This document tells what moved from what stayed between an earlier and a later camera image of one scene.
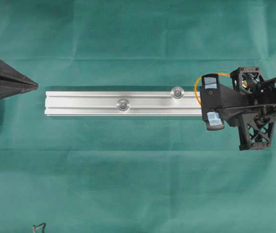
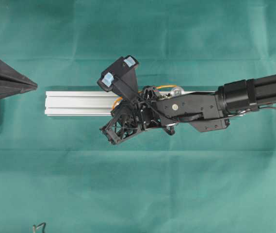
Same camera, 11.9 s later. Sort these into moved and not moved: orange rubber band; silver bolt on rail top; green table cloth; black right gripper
Moved: orange rubber band; black right gripper
Not moved: green table cloth; silver bolt on rail top
